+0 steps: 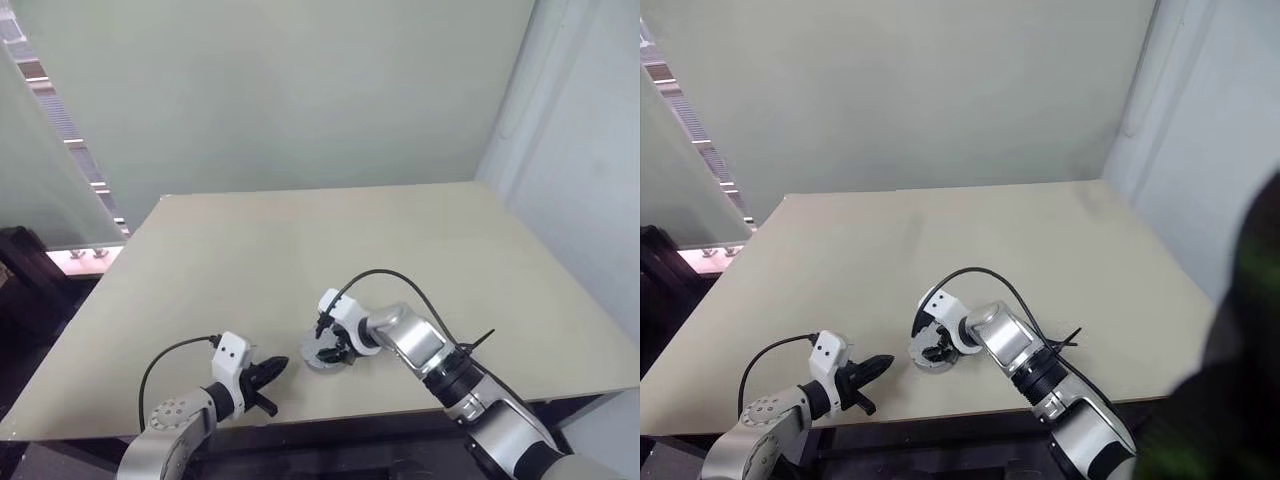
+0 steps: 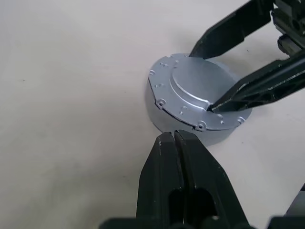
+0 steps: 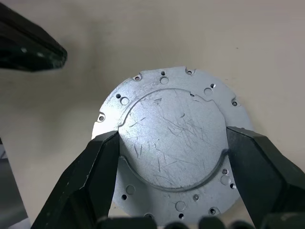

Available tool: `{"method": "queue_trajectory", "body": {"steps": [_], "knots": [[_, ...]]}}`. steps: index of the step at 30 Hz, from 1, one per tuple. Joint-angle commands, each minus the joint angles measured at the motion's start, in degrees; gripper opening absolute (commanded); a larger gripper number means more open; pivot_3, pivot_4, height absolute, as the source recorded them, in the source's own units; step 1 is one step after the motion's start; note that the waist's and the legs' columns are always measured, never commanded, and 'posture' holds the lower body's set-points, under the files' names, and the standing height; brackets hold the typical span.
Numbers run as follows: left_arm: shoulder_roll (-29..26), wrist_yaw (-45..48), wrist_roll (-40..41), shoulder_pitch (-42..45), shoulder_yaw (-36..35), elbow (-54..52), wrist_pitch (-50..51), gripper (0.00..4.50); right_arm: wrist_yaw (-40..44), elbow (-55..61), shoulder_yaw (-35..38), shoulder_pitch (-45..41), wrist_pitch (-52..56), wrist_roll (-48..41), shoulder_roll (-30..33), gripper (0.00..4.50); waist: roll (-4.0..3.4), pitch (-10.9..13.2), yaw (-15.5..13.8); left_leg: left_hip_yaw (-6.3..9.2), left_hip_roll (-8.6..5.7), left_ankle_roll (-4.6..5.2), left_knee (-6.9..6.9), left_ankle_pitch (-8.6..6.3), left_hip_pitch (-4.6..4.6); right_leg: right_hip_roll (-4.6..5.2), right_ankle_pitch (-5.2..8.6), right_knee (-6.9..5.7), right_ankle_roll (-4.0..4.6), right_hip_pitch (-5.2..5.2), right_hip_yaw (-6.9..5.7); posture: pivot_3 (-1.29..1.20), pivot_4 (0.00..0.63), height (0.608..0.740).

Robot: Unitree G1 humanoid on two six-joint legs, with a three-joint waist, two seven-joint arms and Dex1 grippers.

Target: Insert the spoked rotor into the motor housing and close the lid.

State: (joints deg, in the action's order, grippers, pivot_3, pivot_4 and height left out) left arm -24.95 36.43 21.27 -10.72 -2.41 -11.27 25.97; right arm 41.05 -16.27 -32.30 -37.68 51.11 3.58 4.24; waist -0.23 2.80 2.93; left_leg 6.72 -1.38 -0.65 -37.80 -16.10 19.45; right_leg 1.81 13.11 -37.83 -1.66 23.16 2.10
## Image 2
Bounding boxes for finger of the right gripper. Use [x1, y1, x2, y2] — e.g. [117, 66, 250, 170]
[189, 0, 275, 59]
[206, 51, 305, 114]

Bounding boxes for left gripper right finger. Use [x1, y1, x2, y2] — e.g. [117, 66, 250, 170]
[174, 129, 247, 215]

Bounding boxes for grey round motor end cover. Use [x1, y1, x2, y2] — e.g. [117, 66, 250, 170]
[147, 53, 254, 132]

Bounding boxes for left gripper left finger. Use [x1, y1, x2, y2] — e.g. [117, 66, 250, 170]
[135, 131, 185, 214]

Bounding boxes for silver motor stator housing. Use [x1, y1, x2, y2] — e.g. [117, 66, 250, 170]
[145, 78, 240, 147]

